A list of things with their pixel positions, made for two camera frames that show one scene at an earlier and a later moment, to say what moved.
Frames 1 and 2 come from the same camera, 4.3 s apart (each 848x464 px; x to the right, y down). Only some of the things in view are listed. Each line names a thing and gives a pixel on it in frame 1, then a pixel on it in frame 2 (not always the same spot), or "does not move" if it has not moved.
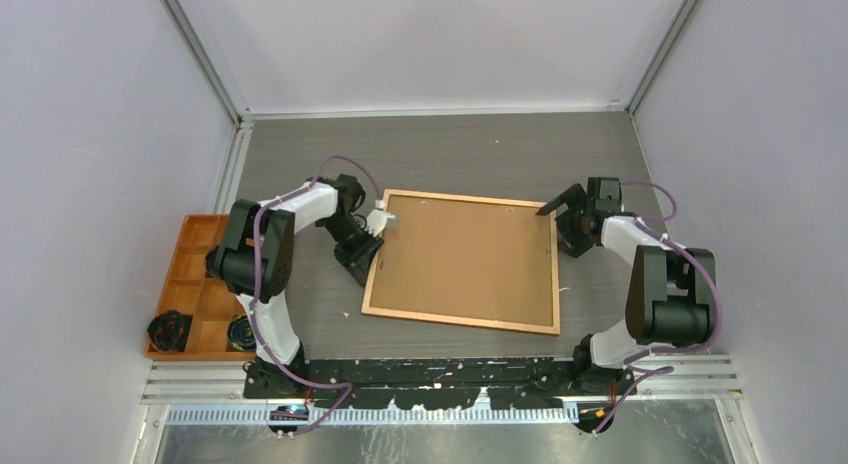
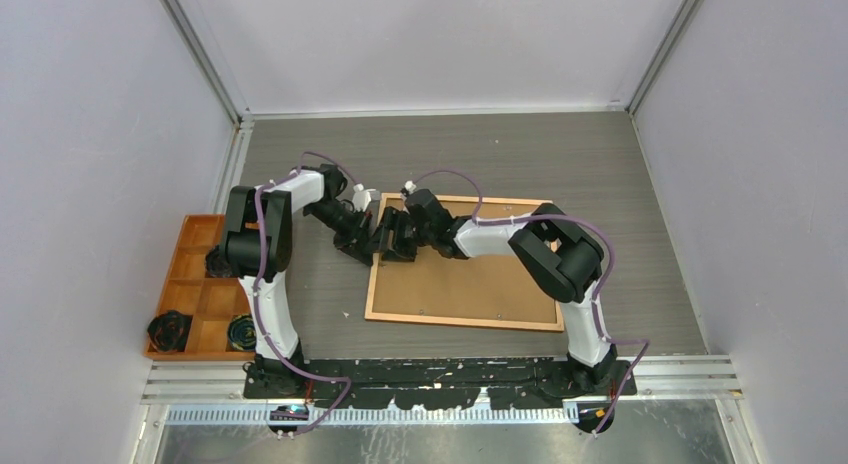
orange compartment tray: (209, 301) does not move
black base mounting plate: (442, 383) does not move
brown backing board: (470, 258) does not move
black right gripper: (573, 244) -> (393, 220)
